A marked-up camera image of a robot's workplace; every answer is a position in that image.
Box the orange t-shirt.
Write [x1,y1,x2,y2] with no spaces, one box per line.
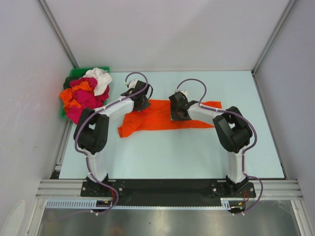
[118,99,214,138]
[59,81,93,114]

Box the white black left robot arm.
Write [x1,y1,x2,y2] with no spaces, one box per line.
[73,79,153,197]

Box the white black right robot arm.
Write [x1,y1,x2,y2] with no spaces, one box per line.
[169,91,253,197]

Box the white t-shirt in bin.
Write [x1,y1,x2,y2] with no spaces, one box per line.
[83,67,112,96]

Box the magenta t-shirt in bin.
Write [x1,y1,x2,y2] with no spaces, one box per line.
[65,77,110,124]

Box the orange t-shirt in bin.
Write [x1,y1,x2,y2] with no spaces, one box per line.
[59,81,93,114]

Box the dark green t-shirt in bin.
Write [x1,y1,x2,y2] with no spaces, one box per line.
[63,76,79,90]

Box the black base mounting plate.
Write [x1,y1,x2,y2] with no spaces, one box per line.
[80,179,256,199]

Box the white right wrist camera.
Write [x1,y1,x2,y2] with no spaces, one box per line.
[175,89,188,97]

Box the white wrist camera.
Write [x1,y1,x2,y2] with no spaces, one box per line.
[125,79,138,89]
[175,89,188,97]

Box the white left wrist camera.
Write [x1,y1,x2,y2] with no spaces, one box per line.
[125,79,138,89]

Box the slotted grey cable duct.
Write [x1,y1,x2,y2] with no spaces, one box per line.
[46,196,244,210]

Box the aluminium frame rail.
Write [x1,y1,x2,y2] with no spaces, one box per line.
[36,179,303,200]

